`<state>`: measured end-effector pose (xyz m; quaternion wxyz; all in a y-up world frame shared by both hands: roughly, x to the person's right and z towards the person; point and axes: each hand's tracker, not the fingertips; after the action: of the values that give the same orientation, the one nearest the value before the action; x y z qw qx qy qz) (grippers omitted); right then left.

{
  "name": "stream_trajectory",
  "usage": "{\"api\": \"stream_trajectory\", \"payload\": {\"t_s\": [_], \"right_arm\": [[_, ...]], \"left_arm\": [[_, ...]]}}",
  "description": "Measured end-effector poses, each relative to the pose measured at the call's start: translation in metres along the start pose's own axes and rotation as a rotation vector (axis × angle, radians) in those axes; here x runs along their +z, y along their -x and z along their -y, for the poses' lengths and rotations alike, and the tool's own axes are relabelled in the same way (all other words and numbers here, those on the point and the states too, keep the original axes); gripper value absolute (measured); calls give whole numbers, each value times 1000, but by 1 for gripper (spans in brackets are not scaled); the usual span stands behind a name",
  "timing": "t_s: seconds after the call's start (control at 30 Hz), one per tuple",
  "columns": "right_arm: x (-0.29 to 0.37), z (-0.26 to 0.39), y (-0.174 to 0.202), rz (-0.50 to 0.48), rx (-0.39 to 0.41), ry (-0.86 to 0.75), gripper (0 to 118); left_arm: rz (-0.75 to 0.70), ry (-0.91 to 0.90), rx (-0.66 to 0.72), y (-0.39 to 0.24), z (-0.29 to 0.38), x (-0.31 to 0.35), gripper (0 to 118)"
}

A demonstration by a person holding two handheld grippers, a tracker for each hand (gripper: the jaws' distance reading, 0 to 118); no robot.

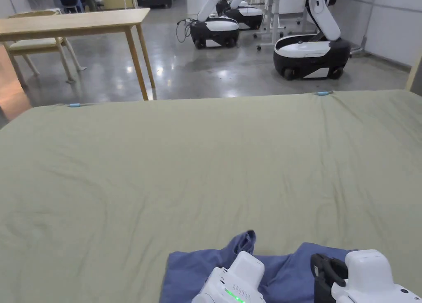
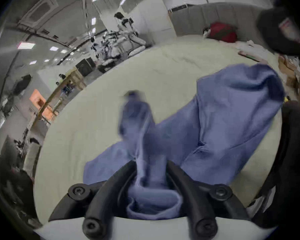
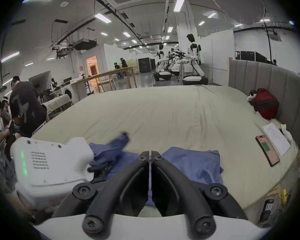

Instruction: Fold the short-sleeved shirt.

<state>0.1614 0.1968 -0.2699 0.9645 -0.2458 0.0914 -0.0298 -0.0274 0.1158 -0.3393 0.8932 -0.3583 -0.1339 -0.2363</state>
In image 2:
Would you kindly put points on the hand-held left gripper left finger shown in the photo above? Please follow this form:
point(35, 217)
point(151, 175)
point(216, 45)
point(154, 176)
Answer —
point(100, 204)

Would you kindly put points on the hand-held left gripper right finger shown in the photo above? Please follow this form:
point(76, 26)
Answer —
point(190, 196)

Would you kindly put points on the blue shirt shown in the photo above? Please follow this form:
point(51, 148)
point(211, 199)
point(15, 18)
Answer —
point(227, 114)

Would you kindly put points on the bed with pale green sheet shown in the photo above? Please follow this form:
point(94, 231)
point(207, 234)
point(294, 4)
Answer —
point(95, 114)

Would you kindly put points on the person's legs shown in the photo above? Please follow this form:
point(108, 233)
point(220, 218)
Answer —
point(292, 146)

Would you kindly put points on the wooden table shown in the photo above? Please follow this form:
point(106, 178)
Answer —
point(72, 80)

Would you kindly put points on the black box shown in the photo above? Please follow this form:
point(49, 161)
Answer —
point(85, 66)

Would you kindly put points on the cardboard carton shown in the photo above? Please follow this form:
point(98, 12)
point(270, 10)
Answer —
point(287, 70)

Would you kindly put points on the pile of papers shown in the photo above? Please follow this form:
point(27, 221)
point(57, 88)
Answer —
point(255, 49)

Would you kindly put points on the red bag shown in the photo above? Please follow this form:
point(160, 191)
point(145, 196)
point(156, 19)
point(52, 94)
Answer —
point(222, 31)

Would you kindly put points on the grey padded headboard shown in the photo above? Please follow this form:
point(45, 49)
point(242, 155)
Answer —
point(190, 19)

